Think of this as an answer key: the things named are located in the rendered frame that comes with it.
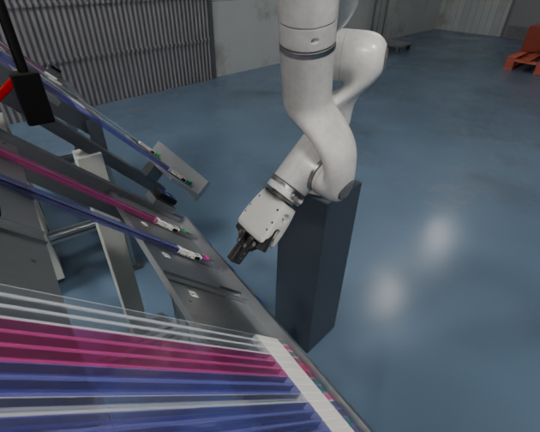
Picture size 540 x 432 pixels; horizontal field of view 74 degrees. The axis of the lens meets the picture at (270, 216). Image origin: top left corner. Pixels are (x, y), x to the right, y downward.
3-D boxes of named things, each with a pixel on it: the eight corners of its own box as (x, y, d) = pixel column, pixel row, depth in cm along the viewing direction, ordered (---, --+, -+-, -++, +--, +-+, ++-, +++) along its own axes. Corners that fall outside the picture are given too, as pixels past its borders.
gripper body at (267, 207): (306, 211, 77) (275, 253, 78) (279, 190, 84) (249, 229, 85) (288, 197, 72) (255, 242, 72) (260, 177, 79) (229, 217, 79)
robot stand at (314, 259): (302, 303, 162) (316, 163, 122) (334, 327, 152) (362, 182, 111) (273, 327, 151) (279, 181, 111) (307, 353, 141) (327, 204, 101)
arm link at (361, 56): (311, 114, 107) (319, 23, 93) (375, 122, 102) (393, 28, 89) (302, 129, 97) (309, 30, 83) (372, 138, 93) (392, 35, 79)
